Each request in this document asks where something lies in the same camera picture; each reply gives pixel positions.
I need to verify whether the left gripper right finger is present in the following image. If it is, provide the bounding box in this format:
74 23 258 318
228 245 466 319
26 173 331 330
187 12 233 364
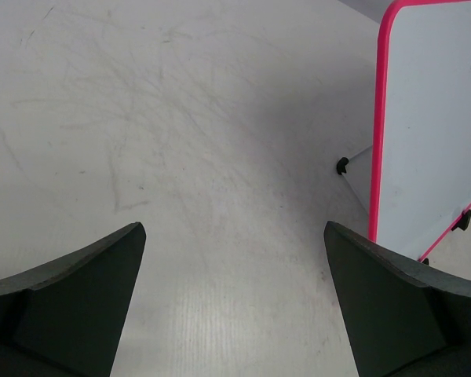
323 221 471 376

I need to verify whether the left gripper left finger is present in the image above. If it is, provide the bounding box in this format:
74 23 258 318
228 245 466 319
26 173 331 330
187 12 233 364
0 222 146 376

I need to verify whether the pink framed whiteboard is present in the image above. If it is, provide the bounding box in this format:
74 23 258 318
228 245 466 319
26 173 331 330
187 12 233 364
343 0 471 263

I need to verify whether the black whiteboard foot near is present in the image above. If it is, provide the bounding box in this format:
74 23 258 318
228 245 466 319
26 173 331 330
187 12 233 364
451 209 471 231

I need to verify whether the black whiteboard foot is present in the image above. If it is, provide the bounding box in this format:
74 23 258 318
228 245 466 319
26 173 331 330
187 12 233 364
336 157 349 175
451 209 471 231

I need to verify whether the black whiteboard foot far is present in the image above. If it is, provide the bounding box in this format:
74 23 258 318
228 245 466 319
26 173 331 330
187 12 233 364
336 157 349 175

